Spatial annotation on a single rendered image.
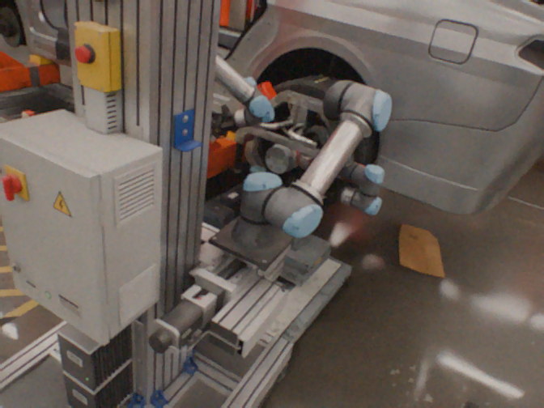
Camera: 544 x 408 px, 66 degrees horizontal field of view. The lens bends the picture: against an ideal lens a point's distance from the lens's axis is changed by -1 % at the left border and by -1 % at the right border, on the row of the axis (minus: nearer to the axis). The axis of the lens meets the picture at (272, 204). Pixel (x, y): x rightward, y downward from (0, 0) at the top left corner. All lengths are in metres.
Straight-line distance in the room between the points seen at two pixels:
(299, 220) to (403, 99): 1.00
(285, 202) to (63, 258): 0.60
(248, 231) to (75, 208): 0.60
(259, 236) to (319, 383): 0.95
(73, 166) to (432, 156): 1.57
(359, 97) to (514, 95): 0.79
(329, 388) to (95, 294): 1.34
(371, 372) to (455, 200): 0.92
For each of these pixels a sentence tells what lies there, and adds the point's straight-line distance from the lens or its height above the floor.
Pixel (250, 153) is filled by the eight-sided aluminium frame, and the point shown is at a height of 0.76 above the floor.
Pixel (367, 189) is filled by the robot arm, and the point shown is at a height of 0.93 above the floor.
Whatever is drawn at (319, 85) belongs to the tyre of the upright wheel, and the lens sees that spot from 2.04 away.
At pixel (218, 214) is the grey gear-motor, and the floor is 0.40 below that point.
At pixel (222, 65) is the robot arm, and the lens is 1.51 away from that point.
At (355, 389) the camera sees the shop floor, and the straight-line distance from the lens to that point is 2.15.
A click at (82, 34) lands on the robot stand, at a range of 1.03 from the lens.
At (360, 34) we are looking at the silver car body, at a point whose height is 1.42.
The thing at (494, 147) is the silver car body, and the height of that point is 1.10.
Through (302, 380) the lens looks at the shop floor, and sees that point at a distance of 2.10.
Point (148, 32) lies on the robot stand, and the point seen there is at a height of 1.47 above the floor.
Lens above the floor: 1.63
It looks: 30 degrees down
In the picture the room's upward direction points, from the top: 10 degrees clockwise
